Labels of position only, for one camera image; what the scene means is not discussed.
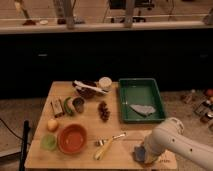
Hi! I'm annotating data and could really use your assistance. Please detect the blue sponge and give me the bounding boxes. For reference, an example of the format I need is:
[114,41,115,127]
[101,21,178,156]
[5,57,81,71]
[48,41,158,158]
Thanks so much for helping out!
[133,146,145,162]

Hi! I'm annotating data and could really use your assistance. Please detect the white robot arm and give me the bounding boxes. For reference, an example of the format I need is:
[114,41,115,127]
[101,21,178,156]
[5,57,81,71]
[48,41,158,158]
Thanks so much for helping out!
[143,117,213,171]

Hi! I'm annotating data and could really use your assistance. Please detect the green plastic tray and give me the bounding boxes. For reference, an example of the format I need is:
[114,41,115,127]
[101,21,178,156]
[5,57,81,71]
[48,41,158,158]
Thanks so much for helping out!
[118,78,166,123]

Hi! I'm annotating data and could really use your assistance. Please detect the grey cloth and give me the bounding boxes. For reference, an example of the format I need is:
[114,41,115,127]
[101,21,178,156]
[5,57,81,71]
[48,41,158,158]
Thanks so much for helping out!
[130,104,156,117]

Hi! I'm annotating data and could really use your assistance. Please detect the bunch of dark grapes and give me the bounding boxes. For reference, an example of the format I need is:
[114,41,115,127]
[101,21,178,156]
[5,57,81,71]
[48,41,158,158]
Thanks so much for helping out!
[98,101,110,122]

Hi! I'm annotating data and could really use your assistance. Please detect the orange bowl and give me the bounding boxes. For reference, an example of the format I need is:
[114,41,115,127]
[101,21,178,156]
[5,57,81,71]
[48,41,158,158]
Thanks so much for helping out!
[57,124,87,155]

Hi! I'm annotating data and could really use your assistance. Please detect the white cup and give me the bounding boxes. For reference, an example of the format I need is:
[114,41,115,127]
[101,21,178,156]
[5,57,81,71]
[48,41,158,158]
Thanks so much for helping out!
[98,77,112,91]

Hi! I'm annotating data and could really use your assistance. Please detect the green pepper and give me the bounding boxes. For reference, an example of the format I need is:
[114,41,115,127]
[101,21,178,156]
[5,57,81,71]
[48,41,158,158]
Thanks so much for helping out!
[64,97,74,116]

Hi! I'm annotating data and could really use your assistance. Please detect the white spatula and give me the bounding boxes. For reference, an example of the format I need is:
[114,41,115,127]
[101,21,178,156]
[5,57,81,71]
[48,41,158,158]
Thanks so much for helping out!
[74,80,108,94]

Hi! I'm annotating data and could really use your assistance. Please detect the light green cup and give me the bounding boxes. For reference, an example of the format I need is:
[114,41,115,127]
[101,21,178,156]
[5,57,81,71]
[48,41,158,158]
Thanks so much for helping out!
[40,134,57,151]

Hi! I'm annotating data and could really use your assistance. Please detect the brown box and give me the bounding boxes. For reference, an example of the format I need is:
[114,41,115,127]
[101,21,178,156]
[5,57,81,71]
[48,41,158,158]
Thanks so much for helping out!
[51,99,64,118]

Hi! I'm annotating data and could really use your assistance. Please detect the black stand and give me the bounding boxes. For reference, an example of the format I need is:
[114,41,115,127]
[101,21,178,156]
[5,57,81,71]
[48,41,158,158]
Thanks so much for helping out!
[19,120,30,171]

